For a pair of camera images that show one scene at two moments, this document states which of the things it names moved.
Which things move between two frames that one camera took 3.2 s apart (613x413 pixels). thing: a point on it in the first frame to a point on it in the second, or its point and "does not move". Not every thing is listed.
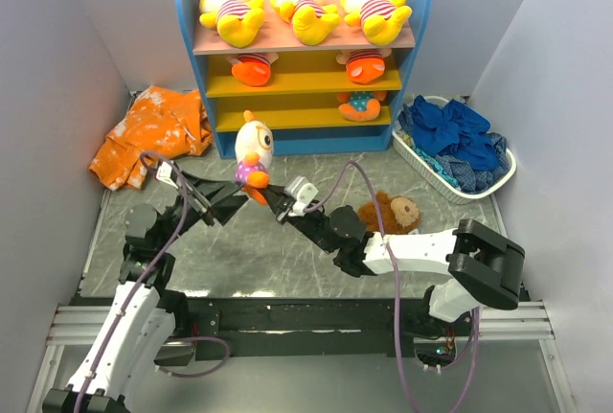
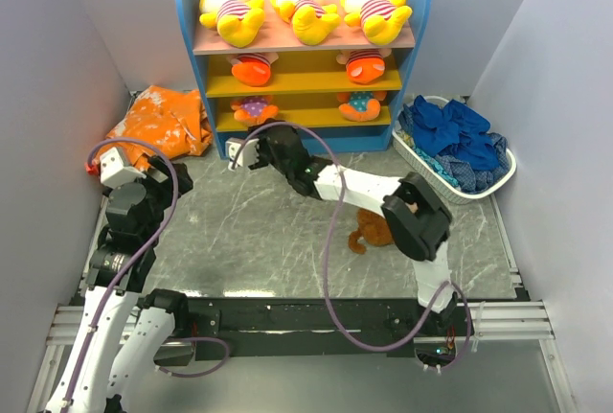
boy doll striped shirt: [364, 66] does not move
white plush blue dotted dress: [360, 105] does not move
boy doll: [252, 68] does not move
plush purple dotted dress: [254, 148] to [254, 104]
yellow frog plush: [300, 1] does not move
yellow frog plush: [227, 5] does not move
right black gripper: [279, 202] to [261, 144]
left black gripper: [221, 209] to [166, 185]
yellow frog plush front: [373, 2] does not move
